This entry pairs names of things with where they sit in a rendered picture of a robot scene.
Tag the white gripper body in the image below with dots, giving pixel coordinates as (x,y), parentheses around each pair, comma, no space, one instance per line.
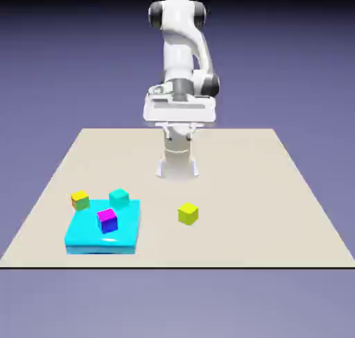
(180,114)

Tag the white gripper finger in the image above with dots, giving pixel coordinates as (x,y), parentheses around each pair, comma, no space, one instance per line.
(190,134)
(167,134)

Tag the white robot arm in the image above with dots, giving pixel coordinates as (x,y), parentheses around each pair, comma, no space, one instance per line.
(177,38)

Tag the small olive yellow cube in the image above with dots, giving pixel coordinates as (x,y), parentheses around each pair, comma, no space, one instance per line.
(188,213)

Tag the small teal cube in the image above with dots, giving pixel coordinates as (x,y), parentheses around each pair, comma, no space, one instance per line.
(119,197)

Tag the small magenta blue cube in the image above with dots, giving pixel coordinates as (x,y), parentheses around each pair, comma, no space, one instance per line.
(107,221)

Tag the small yellow orange green cube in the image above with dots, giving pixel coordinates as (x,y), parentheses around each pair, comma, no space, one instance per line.
(80,200)

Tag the large cyan box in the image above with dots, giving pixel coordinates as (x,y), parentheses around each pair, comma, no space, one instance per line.
(88,232)

